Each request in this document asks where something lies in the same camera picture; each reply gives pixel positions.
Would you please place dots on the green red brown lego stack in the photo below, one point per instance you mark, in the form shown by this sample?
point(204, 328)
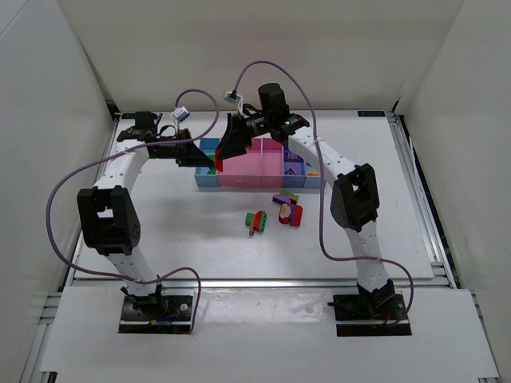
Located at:
point(256, 222)

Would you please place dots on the light blue right bin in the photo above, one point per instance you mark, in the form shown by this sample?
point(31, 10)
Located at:
point(311, 182)

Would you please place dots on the small pink bin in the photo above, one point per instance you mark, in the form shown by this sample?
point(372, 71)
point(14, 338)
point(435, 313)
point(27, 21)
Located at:
point(272, 164)

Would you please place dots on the green brown flat lego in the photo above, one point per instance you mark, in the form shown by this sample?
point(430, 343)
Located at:
point(291, 196)

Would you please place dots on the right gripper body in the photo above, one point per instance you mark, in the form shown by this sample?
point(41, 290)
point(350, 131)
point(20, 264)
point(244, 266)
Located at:
point(242, 130)

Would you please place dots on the red flower lego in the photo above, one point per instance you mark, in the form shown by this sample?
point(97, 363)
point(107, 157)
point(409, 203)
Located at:
point(285, 213)

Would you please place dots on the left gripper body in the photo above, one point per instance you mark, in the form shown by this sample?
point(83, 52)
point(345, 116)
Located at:
point(185, 148)

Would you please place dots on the large pink bin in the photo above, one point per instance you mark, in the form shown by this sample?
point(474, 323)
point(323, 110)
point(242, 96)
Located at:
point(243, 171)

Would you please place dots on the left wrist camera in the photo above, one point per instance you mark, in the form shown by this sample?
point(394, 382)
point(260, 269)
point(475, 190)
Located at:
point(179, 115)

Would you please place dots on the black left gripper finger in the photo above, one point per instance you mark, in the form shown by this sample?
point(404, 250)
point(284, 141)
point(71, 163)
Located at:
point(206, 169)
point(200, 159)

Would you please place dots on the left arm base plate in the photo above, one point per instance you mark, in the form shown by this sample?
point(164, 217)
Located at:
point(169, 311)

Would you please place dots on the red curved lego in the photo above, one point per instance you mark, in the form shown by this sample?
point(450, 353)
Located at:
point(218, 161)

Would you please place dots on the red purple lego block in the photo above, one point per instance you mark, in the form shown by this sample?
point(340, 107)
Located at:
point(296, 215)

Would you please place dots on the light blue left bin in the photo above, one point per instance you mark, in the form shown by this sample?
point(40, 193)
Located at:
point(208, 146)

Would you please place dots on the light blue bin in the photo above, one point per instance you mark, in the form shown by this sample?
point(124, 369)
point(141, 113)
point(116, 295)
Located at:
point(208, 146)
point(311, 182)

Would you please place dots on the aluminium front rail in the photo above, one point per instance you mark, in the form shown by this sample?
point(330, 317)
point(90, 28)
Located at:
point(439, 281)

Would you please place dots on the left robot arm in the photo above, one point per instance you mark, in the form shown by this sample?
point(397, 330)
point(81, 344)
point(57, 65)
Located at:
point(109, 221)

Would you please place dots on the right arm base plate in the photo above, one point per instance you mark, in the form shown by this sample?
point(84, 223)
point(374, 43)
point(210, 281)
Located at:
point(356, 317)

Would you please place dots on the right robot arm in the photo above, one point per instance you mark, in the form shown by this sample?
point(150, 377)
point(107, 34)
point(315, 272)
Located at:
point(354, 198)

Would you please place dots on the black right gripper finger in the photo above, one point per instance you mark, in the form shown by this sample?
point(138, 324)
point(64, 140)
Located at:
point(227, 154)
point(228, 148)

